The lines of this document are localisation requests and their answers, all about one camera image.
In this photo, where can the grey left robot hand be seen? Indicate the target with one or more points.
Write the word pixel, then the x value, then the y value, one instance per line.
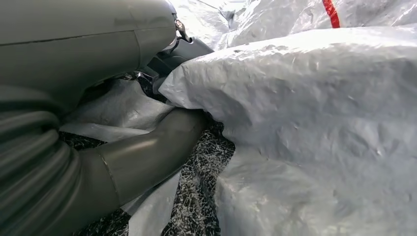
pixel 81 35

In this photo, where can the grey package with black print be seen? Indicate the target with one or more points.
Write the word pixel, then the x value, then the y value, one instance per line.
pixel 309 130

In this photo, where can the ribbed grey left arm sleeve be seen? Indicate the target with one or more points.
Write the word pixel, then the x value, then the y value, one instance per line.
pixel 35 182

